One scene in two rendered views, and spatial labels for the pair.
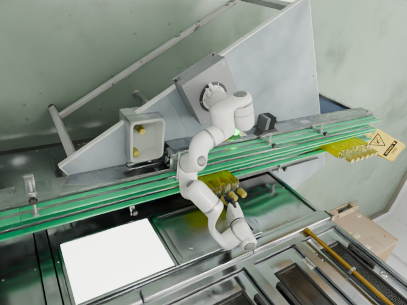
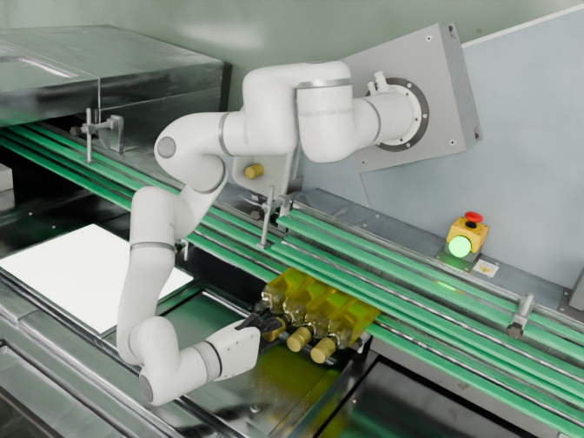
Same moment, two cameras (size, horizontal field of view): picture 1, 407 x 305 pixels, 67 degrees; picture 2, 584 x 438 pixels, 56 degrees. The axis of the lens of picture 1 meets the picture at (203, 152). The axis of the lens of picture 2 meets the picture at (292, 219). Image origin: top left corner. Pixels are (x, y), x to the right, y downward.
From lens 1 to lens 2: 126 cm
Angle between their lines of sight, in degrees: 55
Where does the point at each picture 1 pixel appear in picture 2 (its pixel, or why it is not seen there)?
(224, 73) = (429, 64)
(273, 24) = not seen: outside the picture
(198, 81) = (367, 64)
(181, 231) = (189, 325)
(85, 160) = not seen: hidden behind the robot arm
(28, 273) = (45, 224)
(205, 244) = not seen: hidden behind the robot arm
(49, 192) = (130, 156)
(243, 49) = (552, 39)
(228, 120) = (254, 100)
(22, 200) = (105, 147)
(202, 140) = (200, 117)
